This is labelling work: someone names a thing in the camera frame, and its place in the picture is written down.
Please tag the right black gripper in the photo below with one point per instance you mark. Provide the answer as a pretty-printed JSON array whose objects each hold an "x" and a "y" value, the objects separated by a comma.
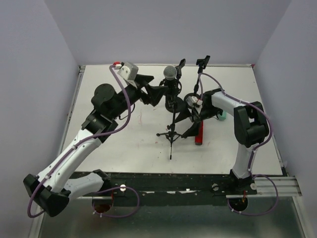
[{"x": 196, "y": 116}]

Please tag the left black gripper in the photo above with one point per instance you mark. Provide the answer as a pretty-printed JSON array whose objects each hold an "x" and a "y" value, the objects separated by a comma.
[{"x": 144, "y": 89}]

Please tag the black tripod mic stand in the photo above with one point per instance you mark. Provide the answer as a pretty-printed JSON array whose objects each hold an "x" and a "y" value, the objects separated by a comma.
[{"x": 171, "y": 135}]

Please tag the black glitter microphone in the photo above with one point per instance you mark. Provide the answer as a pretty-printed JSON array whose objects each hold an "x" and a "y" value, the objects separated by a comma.
[{"x": 170, "y": 74}]

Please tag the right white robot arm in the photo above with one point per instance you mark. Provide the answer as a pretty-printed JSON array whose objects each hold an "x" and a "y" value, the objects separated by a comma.
[{"x": 250, "y": 124}]

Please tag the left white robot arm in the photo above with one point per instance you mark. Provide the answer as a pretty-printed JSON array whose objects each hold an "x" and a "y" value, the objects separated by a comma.
[{"x": 52, "y": 188}]

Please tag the middle round-base mic stand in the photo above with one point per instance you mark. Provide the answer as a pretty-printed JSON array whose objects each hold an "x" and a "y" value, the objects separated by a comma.
[{"x": 178, "y": 74}]

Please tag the round-base mic stand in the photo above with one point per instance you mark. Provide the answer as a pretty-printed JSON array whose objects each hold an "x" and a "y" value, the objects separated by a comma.
[
  {"x": 198, "y": 88},
  {"x": 178, "y": 74}
]

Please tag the right round-base mic stand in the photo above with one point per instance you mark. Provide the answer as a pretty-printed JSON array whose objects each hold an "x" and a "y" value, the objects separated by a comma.
[{"x": 198, "y": 88}]

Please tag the red glitter microphone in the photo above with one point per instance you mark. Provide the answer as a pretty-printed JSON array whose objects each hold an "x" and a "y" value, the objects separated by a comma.
[{"x": 199, "y": 137}]

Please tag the teal green microphone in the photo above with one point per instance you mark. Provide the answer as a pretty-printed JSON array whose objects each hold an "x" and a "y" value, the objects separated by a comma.
[{"x": 222, "y": 116}]

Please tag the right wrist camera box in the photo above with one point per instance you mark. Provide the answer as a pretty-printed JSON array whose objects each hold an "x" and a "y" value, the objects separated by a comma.
[{"x": 194, "y": 102}]

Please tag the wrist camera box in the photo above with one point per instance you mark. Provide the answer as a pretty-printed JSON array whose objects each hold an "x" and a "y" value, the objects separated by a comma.
[
  {"x": 194, "y": 102},
  {"x": 127, "y": 71}
]

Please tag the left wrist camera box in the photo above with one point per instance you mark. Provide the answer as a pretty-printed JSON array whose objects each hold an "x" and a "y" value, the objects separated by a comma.
[{"x": 127, "y": 71}]

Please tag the black front mounting rail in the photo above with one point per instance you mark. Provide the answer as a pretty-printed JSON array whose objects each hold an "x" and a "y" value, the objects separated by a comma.
[{"x": 161, "y": 189}]

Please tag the aluminium frame profile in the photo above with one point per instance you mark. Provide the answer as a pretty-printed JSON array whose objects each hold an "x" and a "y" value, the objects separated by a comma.
[{"x": 265, "y": 185}]

